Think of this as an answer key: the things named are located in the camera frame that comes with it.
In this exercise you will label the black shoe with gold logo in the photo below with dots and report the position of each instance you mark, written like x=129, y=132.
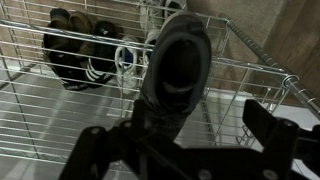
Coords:
x=176, y=66

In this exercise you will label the black slide with white logo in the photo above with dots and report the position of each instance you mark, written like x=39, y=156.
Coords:
x=68, y=71

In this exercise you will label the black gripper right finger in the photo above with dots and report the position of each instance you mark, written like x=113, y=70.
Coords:
x=280, y=143

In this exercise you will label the black slide with white stripes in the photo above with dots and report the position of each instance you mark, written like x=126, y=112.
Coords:
x=101, y=50

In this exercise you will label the brown sandal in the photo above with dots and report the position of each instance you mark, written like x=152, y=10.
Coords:
x=81, y=26
x=57, y=25

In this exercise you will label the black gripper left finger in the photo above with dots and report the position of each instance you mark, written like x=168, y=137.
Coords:
x=100, y=153

